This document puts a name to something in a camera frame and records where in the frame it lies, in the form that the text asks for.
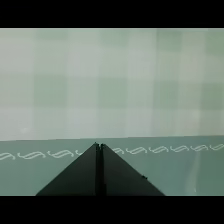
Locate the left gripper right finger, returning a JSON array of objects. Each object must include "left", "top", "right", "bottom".
[{"left": 99, "top": 143, "right": 166, "bottom": 197}]

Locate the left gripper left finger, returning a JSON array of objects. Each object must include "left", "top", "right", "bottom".
[{"left": 35, "top": 142, "right": 100, "bottom": 197}]

